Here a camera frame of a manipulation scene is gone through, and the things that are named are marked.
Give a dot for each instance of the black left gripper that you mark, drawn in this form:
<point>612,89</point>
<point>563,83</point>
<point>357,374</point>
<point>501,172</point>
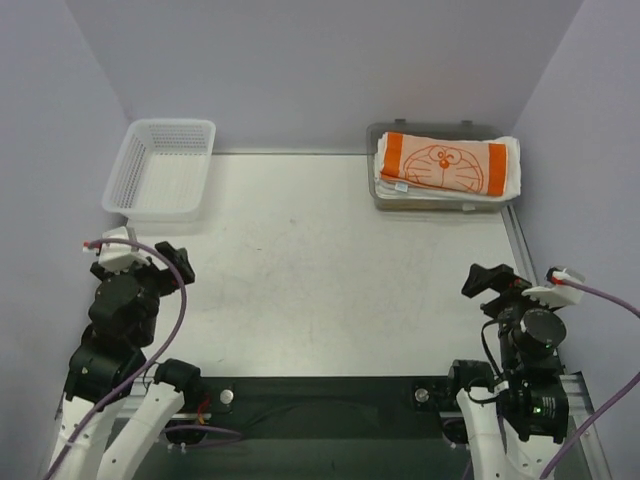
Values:
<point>163,275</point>

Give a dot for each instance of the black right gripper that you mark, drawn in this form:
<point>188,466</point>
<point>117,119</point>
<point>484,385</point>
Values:
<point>500,293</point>

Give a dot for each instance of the orange cloth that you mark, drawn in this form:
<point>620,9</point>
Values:
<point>475,167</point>

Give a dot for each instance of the white towels pile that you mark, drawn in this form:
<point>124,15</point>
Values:
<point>425,168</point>

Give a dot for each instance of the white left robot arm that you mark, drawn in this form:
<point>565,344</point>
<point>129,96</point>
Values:
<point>118,395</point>

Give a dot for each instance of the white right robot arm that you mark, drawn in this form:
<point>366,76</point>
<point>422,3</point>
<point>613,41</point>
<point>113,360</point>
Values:
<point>514,406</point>

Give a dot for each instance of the white plastic mesh basket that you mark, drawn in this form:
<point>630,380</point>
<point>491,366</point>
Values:
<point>161,169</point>

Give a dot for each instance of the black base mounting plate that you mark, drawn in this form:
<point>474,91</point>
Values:
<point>319,408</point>

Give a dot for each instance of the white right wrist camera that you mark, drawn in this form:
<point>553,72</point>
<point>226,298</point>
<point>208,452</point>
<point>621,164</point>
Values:
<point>557,293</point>

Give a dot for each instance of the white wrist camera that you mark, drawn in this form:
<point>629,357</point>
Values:
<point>115,257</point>
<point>557,293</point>

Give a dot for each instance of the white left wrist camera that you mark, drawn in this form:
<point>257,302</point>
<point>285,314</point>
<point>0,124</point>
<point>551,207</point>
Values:
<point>115,257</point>

